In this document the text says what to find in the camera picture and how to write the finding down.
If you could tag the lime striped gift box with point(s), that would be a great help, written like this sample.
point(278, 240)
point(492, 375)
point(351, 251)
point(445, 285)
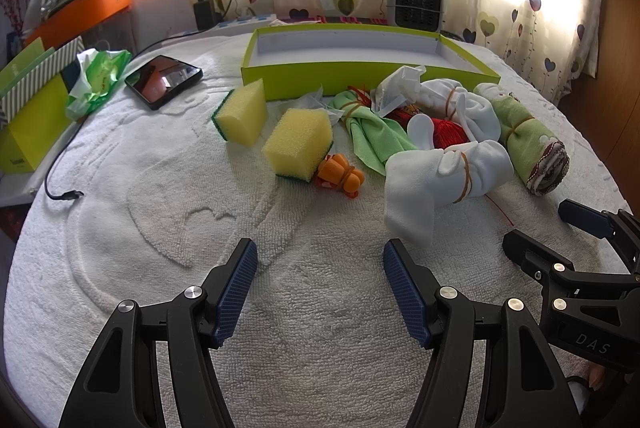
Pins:
point(30, 128)

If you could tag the pink blossom branches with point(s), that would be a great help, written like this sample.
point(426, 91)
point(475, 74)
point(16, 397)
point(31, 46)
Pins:
point(12, 8)

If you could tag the lime green shallow box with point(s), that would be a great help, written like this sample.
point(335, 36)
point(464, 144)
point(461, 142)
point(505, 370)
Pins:
point(300, 78)

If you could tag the orange tray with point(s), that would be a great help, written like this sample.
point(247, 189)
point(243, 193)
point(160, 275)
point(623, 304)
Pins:
point(85, 6)

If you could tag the small white wrapper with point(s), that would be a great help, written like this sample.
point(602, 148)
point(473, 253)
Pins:
point(312, 98)

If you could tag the white power strip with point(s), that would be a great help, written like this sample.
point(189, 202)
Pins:
point(250, 19)

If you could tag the green cloth bundle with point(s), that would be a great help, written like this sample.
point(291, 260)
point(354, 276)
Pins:
point(372, 138)

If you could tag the green towel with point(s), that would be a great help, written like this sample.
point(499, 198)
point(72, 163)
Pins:
point(520, 133)

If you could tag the person's right hand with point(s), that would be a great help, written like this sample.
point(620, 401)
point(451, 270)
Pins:
point(596, 375)

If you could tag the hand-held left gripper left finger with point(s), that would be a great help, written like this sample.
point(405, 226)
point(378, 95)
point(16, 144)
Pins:
point(237, 288)

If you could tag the red tassel knot ornament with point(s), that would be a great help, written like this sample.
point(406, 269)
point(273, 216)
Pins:
point(447, 131)

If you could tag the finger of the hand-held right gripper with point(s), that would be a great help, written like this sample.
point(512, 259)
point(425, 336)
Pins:
point(582, 215)
point(530, 250)

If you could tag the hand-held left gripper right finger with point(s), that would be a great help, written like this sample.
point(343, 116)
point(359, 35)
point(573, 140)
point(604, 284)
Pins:
point(405, 293)

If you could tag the orange soft toy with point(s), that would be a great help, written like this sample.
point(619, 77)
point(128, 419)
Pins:
point(340, 173)

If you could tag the white sock bundle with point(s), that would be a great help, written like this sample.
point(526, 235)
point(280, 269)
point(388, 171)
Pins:
point(440, 93)
point(420, 188)

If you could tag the yellow green-backed sponge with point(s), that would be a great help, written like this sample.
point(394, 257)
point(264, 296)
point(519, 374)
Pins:
point(245, 108)
point(295, 141)

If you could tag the black charger adapter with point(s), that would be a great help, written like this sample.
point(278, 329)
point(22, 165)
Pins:
point(205, 13)

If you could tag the black smartphone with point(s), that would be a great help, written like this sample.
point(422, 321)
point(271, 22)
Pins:
point(160, 81)

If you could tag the grey portable heater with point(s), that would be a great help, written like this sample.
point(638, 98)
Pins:
point(415, 3)

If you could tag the green plastic bag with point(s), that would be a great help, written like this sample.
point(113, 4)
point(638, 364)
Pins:
point(100, 73)

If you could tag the plaid cloth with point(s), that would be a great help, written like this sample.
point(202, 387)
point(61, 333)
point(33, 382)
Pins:
point(350, 19)

